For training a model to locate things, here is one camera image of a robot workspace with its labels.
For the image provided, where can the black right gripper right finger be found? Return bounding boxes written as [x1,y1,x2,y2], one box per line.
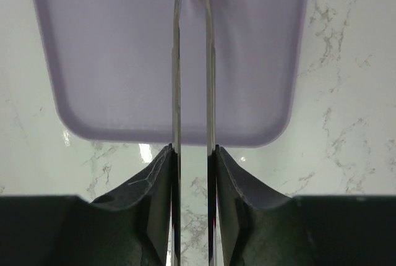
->
[215,147,395,265]

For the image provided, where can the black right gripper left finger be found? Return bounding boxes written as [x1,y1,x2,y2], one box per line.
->
[1,145,174,265]

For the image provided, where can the metal tongs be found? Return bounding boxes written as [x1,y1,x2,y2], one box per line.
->
[171,0,216,265]

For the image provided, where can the lilac plastic tray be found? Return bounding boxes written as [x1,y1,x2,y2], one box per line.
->
[33,0,307,147]

